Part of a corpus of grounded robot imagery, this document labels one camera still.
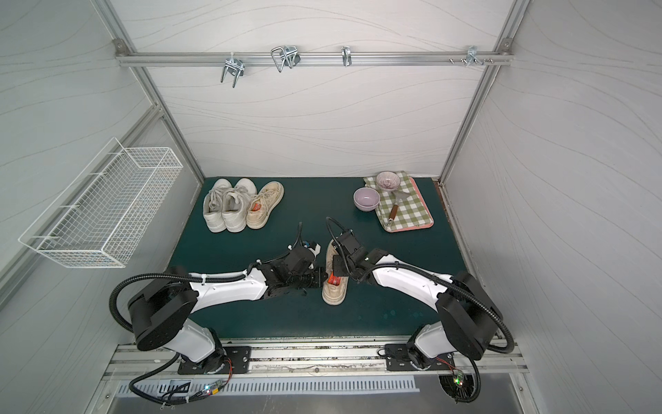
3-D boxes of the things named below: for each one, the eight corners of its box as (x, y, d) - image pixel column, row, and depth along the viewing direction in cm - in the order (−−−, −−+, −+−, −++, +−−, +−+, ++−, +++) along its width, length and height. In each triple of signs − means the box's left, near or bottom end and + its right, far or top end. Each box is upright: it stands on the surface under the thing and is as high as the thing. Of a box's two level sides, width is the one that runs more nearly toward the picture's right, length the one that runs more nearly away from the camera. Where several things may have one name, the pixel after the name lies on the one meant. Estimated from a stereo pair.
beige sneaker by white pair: (244, 226, 106) (239, 215, 100) (269, 186, 120) (266, 175, 115) (263, 230, 104) (259, 220, 99) (286, 190, 119) (283, 179, 113)
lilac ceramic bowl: (362, 217, 109) (363, 208, 104) (348, 201, 115) (349, 192, 110) (382, 206, 113) (384, 197, 108) (368, 192, 118) (369, 182, 114)
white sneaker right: (224, 232, 103) (214, 216, 95) (240, 185, 120) (233, 169, 112) (245, 232, 103) (237, 216, 95) (258, 186, 120) (252, 169, 112)
